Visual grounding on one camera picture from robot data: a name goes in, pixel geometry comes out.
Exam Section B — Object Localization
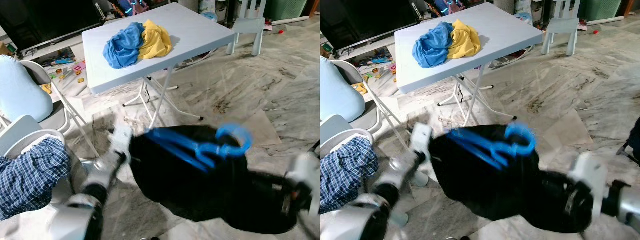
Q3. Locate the blue plaid garment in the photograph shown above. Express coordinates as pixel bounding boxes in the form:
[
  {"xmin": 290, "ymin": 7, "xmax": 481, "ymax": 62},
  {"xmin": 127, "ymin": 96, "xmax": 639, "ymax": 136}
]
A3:
[
  {"xmin": 320, "ymin": 137, "xmax": 379, "ymax": 213},
  {"xmin": 0, "ymin": 137, "xmax": 71, "ymax": 221}
]

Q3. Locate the black garment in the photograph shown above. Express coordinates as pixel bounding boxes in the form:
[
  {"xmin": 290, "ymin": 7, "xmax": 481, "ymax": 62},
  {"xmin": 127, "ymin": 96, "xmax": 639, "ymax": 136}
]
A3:
[
  {"xmin": 129, "ymin": 125, "xmax": 311, "ymax": 236},
  {"xmin": 429, "ymin": 124, "xmax": 596, "ymax": 235}
]

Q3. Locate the blue plastic hanger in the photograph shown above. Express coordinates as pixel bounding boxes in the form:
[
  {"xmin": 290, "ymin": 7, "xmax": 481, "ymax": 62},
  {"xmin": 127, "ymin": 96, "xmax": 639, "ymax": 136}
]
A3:
[
  {"xmin": 446, "ymin": 122, "xmax": 537, "ymax": 171},
  {"xmin": 145, "ymin": 123, "xmax": 253, "ymax": 173}
]

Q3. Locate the grey folding chair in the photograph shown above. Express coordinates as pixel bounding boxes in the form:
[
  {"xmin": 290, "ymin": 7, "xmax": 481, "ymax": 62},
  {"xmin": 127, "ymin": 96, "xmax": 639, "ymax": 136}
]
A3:
[
  {"xmin": 327, "ymin": 59, "xmax": 416, "ymax": 151},
  {"xmin": 0, "ymin": 60, "xmax": 101, "ymax": 157}
]

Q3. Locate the light blue pillow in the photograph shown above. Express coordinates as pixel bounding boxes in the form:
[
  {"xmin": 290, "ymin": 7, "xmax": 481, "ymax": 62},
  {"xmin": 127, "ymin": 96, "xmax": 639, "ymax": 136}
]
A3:
[
  {"xmin": 0, "ymin": 54, "xmax": 54, "ymax": 123},
  {"xmin": 320, "ymin": 55, "xmax": 367, "ymax": 123}
]

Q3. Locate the white long tube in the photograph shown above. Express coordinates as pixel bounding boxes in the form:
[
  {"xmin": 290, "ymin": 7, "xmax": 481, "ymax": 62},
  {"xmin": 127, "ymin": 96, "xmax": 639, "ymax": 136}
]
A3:
[
  {"xmin": 270, "ymin": 15, "xmax": 311, "ymax": 27},
  {"xmin": 585, "ymin": 15, "xmax": 626, "ymax": 27}
]

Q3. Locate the white folding table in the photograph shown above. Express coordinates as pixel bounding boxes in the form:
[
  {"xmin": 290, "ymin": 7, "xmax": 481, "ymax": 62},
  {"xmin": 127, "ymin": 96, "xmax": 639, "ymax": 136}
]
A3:
[
  {"xmin": 81, "ymin": 2, "xmax": 237, "ymax": 130},
  {"xmin": 394, "ymin": 2, "xmax": 545, "ymax": 128}
]

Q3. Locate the black television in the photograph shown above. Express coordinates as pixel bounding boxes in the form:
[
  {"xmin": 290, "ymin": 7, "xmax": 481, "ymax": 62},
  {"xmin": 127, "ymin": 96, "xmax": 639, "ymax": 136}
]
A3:
[
  {"xmin": 320, "ymin": 0, "xmax": 418, "ymax": 53},
  {"xmin": 0, "ymin": 0, "xmax": 108, "ymax": 51}
]

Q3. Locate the green bin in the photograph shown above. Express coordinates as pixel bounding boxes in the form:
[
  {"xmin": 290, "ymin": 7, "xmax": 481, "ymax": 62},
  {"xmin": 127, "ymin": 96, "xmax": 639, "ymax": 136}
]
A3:
[
  {"xmin": 577, "ymin": 0, "xmax": 623, "ymax": 22},
  {"xmin": 264, "ymin": 0, "xmax": 307, "ymax": 22}
]

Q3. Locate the yellow crumpled cloth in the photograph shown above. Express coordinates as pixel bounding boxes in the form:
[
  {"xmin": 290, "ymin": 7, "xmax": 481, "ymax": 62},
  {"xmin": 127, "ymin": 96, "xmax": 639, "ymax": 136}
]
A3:
[
  {"xmin": 446, "ymin": 19, "xmax": 482, "ymax": 60},
  {"xmin": 137, "ymin": 19, "xmax": 173, "ymax": 60}
]

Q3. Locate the blue crumpled cloth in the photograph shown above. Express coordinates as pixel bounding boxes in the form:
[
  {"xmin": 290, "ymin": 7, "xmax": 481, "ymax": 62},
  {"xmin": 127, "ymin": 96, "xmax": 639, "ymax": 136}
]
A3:
[
  {"xmin": 412, "ymin": 21, "xmax": 456, "ymax": 69},
  {"xmin": 102, "ymin": 21, "xmax": 147, "ymax": 70}
]

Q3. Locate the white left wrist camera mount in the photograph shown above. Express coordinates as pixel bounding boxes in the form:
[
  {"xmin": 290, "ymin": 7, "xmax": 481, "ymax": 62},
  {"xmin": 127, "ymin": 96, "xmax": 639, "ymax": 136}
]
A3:
[
  {"xmin": 111, "ymin": 125, "xmax": 133, "ymax": 156},
  {"xmin": 411, "ymin": 124, "xmax": 433, "ymax": 156}
]

